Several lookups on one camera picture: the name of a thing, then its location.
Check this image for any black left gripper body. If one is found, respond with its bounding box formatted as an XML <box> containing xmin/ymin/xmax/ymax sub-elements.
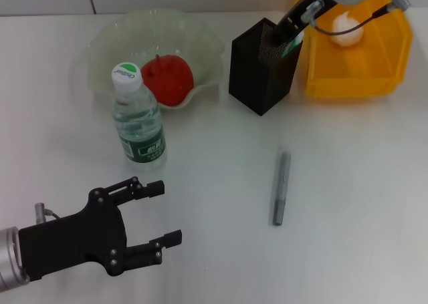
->
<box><xmin>18</xmin><ymin>187</ymin><xmax>130</xmax><ymax>281</ymax></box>

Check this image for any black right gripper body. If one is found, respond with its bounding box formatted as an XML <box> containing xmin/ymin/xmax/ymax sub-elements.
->
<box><xmin>274</xmin><ymin>0</ymin><xmax>338</xmax><ymax>46</ymax></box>

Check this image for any green pen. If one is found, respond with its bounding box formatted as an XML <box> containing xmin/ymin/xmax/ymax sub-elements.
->
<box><xmin>281</xmin><ymin>29</ymin><xmax>306</xmax><ymax>59</ymax></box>

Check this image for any white paper ball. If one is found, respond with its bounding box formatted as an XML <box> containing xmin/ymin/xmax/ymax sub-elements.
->
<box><xmin>330</xmin><ymin>11</ymin><xmax>364</xmax><ymax>47</ymax></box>

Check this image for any clear green-label water bottle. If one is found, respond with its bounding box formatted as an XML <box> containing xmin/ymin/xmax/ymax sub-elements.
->
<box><xmin>111</xmin><ymin>61</ymin><xmax>167</xmax><ymax>172</ymax></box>

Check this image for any red round fruit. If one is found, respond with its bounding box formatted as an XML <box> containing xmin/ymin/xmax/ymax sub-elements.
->
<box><xmin>140</xmin><ymin>54</ymin><xmax>195</xmax><ymax>106</ymax></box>

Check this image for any grey pen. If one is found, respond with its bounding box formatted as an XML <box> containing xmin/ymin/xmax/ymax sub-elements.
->
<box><xmin>271</xmin><ymin>146</ymin><xmax>292</xmax><ymax>226</ymax></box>

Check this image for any black mesh pen holder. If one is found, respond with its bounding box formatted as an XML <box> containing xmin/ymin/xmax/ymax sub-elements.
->
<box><xmin>228</xmin><ymin>17</ymin><xmax>304</xmax><ymax>117</ymax></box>

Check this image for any green wavy glass fruit bowl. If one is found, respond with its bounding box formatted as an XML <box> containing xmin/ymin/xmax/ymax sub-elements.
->
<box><xmin>87</xmin><ymin>9</ymin><xmax>225</xmax><ymax>110</ymax></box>

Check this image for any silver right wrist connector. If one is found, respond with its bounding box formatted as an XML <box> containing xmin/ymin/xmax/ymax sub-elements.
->
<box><xmin>300</xmin><ymin>0</ymin><xmax>326</xmax><ymax>23</ymax></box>

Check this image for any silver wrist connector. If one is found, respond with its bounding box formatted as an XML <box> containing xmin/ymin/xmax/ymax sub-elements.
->
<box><xmin>300</xmin><ymin>0</ymin><xmax>326</xmax><ymax>23</ymax></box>
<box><xmin>34</xmin><ymin>202</ymin><xmax>48</xmax><ymax>224</ymax></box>

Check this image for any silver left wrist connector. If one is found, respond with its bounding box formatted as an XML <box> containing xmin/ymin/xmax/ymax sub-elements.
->
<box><xmin>34</xmin><ymin>202</ymin><xmax>48</xmax><ymax>224</ymax></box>

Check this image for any yellow plastic bin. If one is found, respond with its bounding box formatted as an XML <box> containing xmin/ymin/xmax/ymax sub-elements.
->
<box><xmin>294</xmin><ymin>0</ymin><xmax>413</xmax><ymax>100</ymax></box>

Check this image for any right wrist grey cable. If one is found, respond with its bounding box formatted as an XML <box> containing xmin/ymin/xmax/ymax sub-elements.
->
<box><xmin>309</xmin><ymin>0</ymin><xmax>413</xmax><ymax>36</ymax></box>

